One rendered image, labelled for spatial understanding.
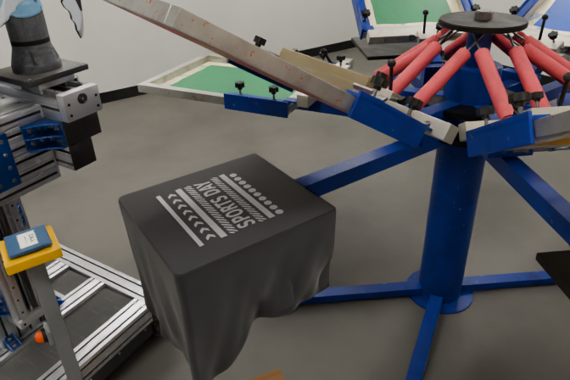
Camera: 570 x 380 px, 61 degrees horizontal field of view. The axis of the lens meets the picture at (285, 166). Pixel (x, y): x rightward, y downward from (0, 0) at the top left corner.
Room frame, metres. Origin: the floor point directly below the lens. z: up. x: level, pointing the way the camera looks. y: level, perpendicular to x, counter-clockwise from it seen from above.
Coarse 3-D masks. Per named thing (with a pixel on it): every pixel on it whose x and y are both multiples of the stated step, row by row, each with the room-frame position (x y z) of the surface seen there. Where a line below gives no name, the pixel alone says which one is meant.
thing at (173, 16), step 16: (112, 0) 1.12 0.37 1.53; (128, 0) 1.05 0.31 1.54; (144, 0) 0.98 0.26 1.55; (160, 0) 0.93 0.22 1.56; (144, 16) 0.98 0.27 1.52; (160, 16) 0.89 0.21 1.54; (176, 16) 0.85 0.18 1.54; (192, 16) 0.86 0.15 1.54; (192, 32) 0.86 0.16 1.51; (208, 32) 0.88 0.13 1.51; (224, 32) 0.90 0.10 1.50; (224, 48) 0.89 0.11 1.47; (240, 48) 0.91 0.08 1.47; (256, 48) 0.93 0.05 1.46; (256, 64) 0.93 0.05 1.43; (272, 64) 0.95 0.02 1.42; (288, 64) 0.97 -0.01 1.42; (288, 80) 0.97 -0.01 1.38; (304, 80) 1.00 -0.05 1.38; (320, 80) 1.02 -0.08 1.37; (320, 96) 1.02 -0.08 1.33; (336, 96) 1.05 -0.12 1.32; (352, 96) 1.07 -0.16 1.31
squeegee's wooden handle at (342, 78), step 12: (288, 60) 1.50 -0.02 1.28; (300, 60) 1.46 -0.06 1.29; (312, 60) 1.42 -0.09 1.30; (312, 72) 1.39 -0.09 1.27; (324, 72) 1.36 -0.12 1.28; (336, 72) 1.32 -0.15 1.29; (348, 72) 1.29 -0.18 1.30; (336, 84) 1.30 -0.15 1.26; (348, 84) 1.26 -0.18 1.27; (360, 84) 1.23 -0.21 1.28; (372, 84) 1.23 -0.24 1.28
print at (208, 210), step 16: (224, 176) 1.35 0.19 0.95; (240, 176) 1.34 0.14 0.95; (176, 192) 1.26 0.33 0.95; (192, 192) 1.26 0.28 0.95; (208, 192) 1.25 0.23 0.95; (224, 192) 1.25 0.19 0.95; (240, 192) 1.25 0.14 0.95; (256, 192) 1.25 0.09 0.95; (176, 208) 1.17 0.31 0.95; (192, 208) 1.17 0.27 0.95; (208, 208) 1.17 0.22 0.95; (224, 208) 1.16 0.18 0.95; (240, 208) 1.16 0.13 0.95; (256, 208) 1.16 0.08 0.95; (272, 208) 1.15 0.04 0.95; (192, 224) 1.09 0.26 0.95; (208, 224) 1.08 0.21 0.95; (224, 224) 1.08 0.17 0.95; (240, 224) 1.08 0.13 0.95; (208, 240) 1.01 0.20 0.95
